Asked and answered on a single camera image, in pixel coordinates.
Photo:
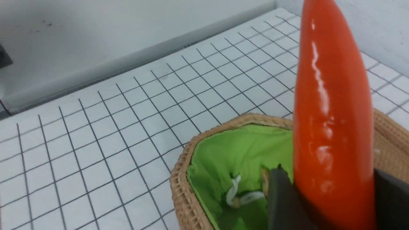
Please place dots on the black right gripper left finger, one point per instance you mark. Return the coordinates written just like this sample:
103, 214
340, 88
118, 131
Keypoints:
284, 208

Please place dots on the woven wicker basket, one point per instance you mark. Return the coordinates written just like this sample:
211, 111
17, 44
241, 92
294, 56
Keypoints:
216, 182

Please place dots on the orange toy carrot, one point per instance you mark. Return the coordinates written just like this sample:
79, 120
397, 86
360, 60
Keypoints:
333, 123

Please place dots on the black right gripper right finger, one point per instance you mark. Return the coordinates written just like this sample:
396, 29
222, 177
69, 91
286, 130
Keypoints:
391, 202

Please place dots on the white grid tablecloth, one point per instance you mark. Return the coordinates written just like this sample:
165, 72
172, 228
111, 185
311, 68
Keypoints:
101, 159

